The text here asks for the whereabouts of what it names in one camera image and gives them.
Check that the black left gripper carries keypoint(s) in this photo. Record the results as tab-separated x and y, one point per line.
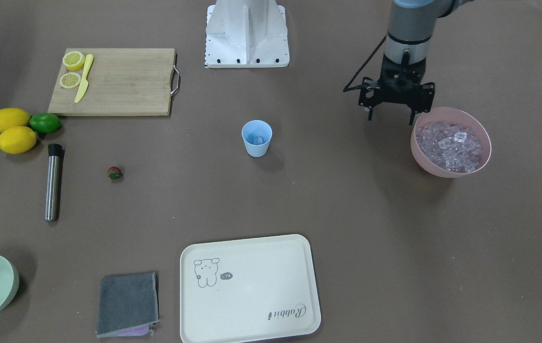
369	95

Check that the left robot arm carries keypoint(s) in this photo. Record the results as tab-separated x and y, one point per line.
407	41

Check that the pink bowl of ice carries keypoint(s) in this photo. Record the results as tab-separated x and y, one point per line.
450	143

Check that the light blue plastic cup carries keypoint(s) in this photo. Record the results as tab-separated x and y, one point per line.
256	135

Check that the cream rabbit tray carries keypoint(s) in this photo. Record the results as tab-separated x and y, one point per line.
248	290

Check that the wooden cutting board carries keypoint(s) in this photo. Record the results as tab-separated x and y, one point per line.
122	82

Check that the red strawberry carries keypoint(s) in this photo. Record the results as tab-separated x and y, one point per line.
114	173

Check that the yellow plastic knife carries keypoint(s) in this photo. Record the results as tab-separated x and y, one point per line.
84	84

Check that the lemon slice upper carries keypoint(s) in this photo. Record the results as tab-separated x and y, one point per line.
74	60

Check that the lemon slice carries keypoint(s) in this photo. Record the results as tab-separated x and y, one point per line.
74	60
70	80

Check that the lemon slice lower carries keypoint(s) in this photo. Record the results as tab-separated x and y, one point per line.
70	80

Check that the grey folded cloth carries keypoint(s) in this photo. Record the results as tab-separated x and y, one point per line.
128	305

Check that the steel muddler black tip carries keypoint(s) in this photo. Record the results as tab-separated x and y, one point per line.
52	200

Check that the green lime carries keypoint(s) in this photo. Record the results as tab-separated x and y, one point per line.
45	123

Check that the yellow lemon near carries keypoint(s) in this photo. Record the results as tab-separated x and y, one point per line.
18	139

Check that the yellow lemon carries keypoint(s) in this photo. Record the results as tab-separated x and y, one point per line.
13	116
18	139

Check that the yellow lemon far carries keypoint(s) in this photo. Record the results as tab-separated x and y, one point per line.
13	116

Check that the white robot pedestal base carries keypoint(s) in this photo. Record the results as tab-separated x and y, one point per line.
246	34

